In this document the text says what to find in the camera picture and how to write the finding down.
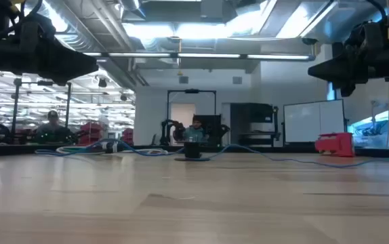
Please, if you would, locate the black gantry frame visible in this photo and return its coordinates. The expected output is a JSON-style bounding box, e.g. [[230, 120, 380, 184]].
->
[[165, 89, 218, 146], [11, 77, 73, 136]]

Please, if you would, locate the long thin blue cable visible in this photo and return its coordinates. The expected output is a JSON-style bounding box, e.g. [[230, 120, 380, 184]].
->
[[176, 144, 389, 169]]

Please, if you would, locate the yellow hanging tag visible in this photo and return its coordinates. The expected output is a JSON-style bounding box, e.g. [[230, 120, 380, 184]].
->
[[176, 37, 184, 77]]

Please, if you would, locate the silver ribbed air duct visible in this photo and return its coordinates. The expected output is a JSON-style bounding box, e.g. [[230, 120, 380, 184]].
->
[[55, 13, 96, 52]]

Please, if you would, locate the long ceiling light strip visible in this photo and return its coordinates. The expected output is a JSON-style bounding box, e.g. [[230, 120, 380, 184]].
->
[[82, 52, 316, 62]]

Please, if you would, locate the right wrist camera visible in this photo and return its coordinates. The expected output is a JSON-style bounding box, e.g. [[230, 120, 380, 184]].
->
[[345, 20, 389, 48]]

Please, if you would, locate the red tool cart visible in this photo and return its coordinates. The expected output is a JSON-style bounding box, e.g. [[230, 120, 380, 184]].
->
[[121, 127, 134, 146], [78, 121, 104, 146]]

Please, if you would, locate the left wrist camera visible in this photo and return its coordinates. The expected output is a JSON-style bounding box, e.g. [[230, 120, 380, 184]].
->
[[20, 15, 57, 45]]

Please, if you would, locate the small blue connector module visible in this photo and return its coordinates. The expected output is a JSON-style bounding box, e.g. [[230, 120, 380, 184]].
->
[[174, 141, 211, 162]]

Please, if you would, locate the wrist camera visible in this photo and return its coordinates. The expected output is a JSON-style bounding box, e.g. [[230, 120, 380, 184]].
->
[[20, 15, 57, 45], [345, 20, 389, 48]]

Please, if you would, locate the pale door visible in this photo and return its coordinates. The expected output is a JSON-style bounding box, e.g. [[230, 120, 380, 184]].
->
[[169, 102, 197, 143]]

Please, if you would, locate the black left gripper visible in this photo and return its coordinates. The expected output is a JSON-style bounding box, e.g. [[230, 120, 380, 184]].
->
[[16, 40, 100, 85]]

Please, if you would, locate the whiteboard with black frame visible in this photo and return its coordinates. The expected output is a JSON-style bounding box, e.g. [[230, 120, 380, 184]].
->
[[283, 98, 347, 144]]

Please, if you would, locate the red tape dispenser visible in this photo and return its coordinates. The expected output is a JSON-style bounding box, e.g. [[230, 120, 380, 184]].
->
[[314, 131, 356, 158]]

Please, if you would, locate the black shelf cart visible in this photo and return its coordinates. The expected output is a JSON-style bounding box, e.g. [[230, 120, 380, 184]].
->
[[230, 102, 281, 147]]

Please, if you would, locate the green cable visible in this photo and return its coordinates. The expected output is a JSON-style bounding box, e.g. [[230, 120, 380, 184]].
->
[[62, 146, 104, 154]]

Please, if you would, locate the bundle of cables and plug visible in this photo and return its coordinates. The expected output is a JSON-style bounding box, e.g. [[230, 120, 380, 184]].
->
[[56, 146, 169, 156]]

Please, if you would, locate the black white cable connector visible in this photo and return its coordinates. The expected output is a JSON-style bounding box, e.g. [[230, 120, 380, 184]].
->
[[100, 141, 119, 154]]

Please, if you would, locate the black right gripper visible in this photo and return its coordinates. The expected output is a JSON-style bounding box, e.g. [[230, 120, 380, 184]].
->
[[308, 43, 389, 98]]

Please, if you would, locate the black upright panel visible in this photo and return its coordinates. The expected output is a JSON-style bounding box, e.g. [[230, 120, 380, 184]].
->
[[193, 114, 222, 146]]

